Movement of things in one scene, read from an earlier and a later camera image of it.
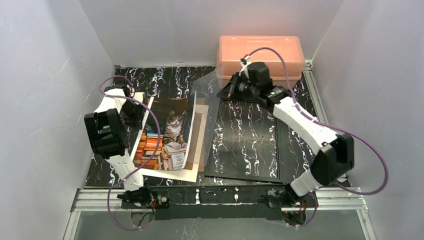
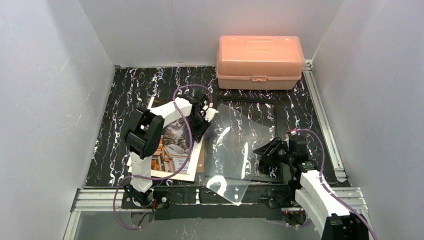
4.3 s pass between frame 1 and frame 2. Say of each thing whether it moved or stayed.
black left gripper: moved
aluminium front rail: stayed
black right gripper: moved
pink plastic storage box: stayed
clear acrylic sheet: moved
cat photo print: stayed
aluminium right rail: stayed
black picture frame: stayed
